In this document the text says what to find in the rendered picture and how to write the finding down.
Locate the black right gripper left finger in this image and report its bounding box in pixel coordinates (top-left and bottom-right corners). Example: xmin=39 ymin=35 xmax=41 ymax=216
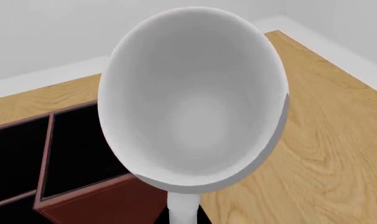
xmin=154 ymin=205 xmax=171 ymax=224

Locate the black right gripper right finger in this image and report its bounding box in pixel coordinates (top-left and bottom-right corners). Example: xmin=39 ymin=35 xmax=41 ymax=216
xmin=195 ymin=203 xmax=212 ymax=224

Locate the white ceramic mug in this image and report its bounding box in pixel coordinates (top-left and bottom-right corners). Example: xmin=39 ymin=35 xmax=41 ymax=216
xmin=97 ymin=6 xmax=291 ymax=224

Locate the dark red compartment caddy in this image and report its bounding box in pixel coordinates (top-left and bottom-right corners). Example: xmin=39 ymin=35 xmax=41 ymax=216
xmin=0 ymin=100 xmax=171 ymax=224

